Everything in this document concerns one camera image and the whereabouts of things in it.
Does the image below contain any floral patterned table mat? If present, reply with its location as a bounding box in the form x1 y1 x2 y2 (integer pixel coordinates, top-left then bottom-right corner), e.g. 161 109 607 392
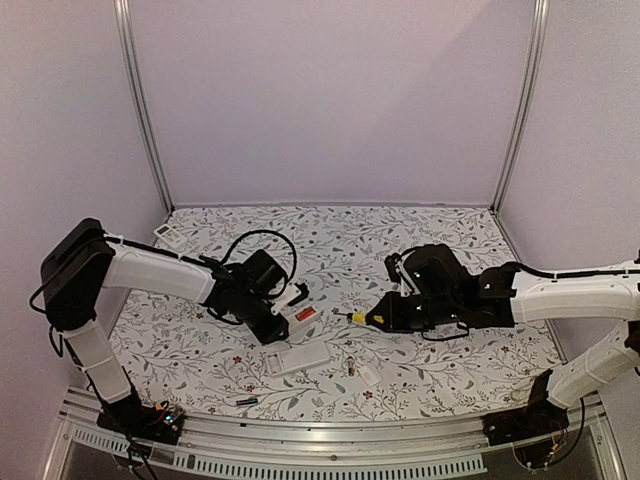
110 206 561 422

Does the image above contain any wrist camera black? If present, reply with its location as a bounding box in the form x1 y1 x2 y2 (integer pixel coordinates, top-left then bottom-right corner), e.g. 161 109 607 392
271 283 309 315
384 253 415 297

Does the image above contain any aluminium frame post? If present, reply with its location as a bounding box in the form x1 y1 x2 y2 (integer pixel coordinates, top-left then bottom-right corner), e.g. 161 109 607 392
490 0 550 216
113 0 175 214

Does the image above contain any long white remote with buttons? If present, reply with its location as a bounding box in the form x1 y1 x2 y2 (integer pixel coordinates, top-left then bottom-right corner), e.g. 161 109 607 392
281 302 320 335

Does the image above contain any white remote control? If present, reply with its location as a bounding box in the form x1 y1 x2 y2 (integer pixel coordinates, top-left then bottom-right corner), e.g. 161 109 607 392
266 342 330 377

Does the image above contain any left aluminium frame post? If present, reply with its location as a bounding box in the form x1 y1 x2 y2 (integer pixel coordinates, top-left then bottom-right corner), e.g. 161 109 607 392
113 0 175 214

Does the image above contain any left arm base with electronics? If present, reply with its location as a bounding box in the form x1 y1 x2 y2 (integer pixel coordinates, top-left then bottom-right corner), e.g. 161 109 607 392
97 392 184 445

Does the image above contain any small white remote far left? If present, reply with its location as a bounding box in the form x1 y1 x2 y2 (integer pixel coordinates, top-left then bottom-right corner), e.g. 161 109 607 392
153 224 187 248

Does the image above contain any yellow handled screwdriver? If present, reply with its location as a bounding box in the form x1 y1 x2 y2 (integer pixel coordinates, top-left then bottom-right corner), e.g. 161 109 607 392
335 312 367 325

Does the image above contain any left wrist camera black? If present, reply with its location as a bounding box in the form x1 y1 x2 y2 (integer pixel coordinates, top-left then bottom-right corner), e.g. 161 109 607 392
271 283 309 315

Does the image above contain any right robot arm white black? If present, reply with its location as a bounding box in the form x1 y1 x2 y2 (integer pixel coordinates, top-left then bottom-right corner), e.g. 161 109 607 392
353 244 639 436

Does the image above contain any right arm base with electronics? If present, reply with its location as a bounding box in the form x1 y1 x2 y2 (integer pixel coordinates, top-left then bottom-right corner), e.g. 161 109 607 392
481 370 569 469

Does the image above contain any white battery cover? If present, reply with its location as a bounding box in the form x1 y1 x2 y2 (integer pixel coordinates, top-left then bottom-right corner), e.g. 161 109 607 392
359 365 382 386

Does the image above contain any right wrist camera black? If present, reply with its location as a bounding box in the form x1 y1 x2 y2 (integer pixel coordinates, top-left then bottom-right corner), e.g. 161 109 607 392
384 253 415 297

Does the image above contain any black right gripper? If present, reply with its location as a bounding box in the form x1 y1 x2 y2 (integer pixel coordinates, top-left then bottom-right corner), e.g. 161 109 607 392
368 289 461 333

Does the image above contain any right aluminium frame post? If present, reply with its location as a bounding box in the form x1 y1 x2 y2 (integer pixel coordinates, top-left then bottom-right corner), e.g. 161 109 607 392
490 0 550 216

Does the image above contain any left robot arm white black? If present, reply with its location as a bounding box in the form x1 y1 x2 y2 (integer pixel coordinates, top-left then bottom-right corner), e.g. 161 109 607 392
34 218 302 434

